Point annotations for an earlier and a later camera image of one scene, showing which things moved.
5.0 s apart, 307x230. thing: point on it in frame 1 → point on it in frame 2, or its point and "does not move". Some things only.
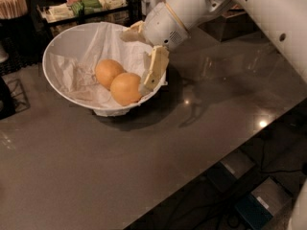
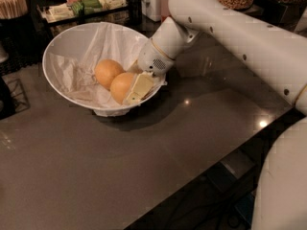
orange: x=125 y=88 does not move
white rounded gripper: x=162 y=27 → x=150 y=58
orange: x=106 y=70 does not move
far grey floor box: x=225 y=172 does not move
